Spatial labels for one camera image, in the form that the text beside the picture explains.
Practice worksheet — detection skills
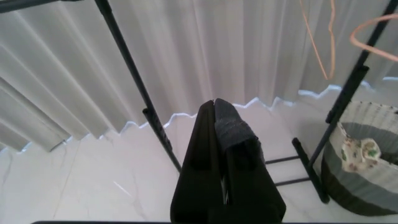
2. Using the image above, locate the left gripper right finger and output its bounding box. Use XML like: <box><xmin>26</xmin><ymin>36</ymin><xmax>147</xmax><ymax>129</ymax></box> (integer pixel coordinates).
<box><xmin>214</xmin><ymin>98</ymin><xmax>287</xmax><ymax>223</ymax></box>

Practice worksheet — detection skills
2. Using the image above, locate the white laundry basket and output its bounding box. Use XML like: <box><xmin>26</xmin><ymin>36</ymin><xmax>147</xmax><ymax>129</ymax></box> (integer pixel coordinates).
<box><xmin>320</xmin><ymin>100</ymin><xmax>398</xmax><ymax>217</ymax></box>

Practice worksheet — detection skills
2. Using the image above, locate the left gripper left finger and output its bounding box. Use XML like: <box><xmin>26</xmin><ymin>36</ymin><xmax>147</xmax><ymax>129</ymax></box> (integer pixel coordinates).
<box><xmin>170</xmin><ymin>100</ymin><xmax>226</xmax><ymax>223</ymax></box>

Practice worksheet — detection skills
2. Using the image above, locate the pink clothes hanger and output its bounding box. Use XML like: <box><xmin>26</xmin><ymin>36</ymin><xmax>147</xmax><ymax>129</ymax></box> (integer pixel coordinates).
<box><xmin>349</xmin><ymin>13</ymin><xmax>398</xmax><ymax>63</ymax></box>
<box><xmin>298</xmin><ymin>0</ymin><xmax>338</xmax><ymax>81</ymax></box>

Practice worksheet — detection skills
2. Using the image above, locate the black clothes rack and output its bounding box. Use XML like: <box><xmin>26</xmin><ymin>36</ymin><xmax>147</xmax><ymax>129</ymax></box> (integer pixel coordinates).
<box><xmin>0</xmin><ymin>0</ymin><xmax>398</xmax><ymax>205</ymax></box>

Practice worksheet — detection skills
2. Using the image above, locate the white curtain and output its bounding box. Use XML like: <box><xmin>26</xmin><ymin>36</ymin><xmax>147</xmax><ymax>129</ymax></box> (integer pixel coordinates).
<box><xmin>0</xmin><ymin>0</ymin><xmax>398</xmax><ymax>154</ymax></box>

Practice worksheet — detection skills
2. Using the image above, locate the cream printed garment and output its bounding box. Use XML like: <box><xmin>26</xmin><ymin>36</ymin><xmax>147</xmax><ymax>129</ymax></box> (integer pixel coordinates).
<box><xmin>340</xmin><ymin>122</ymin><xmax>382</xmax><ymax>174</ymax></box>

